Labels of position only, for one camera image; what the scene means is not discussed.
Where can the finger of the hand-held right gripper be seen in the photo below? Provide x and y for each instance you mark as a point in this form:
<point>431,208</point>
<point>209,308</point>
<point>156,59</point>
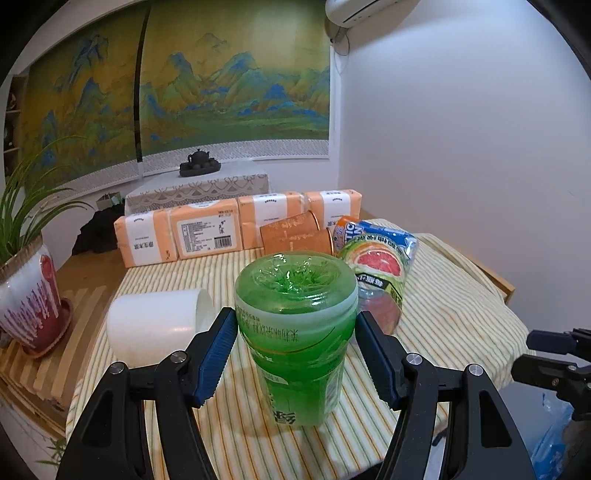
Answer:
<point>535,369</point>
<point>547,340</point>

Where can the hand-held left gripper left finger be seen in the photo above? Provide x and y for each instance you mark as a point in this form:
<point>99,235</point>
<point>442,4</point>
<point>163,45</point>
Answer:
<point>216,355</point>

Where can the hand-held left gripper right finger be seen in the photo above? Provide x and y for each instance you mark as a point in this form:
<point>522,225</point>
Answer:
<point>378,360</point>

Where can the green plastic bottle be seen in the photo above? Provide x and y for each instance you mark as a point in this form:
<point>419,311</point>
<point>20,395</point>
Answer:
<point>295,350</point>

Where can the white cup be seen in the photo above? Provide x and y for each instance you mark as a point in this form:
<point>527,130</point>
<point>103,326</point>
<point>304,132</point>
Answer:
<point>152,323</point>

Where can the blue plastic bag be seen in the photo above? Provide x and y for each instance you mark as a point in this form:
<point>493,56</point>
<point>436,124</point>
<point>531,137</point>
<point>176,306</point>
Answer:
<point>549,438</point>

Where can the striped tablecloth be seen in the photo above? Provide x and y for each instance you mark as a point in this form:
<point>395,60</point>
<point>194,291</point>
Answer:
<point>221,272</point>

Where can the grapefruit drink bottle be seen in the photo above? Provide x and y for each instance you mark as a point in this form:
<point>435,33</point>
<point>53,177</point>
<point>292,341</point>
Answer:
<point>374,263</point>

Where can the orange tissue pack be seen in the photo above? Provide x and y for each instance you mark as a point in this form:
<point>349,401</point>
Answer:
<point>334,205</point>
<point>143,240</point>
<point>203,233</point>
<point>270,210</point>

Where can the slatted bamboo board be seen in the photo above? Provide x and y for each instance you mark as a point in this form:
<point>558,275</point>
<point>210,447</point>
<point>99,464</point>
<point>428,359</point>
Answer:
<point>83,323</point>

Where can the brown cardboard box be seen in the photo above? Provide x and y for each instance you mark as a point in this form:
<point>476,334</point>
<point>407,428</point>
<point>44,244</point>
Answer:
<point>295,242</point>

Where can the red pot saucer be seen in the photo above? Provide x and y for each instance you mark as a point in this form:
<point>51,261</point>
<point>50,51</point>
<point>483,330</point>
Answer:
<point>64,323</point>

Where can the patterned cloth covered table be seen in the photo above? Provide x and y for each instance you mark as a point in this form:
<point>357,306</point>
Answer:
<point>198,191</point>

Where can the dark cloth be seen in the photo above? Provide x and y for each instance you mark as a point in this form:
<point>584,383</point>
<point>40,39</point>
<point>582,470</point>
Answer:
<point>99,230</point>

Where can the dark tea tray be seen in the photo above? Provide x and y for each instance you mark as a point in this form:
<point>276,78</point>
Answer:
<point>198,170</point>

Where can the small white paper bag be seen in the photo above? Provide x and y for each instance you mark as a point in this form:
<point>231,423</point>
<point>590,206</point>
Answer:
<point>108,201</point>

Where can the red white ceramic plant pot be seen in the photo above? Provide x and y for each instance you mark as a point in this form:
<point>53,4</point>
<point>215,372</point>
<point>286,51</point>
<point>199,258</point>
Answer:
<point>27,304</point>

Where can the dark teapot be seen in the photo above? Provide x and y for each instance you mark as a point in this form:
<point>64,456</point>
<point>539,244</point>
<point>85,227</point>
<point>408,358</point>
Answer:
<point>198,156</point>

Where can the green leafy plant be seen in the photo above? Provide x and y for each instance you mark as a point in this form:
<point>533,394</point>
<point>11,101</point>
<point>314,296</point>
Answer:
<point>23,217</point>

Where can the wooden shelf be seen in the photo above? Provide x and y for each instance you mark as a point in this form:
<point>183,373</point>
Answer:
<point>16,115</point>

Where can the white air conditioner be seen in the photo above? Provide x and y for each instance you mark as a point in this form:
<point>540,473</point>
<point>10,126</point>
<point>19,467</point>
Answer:
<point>369,11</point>

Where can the landscape painting wall hanging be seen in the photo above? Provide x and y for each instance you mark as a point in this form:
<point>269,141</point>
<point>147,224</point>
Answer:
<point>78,92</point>
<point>231,78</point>

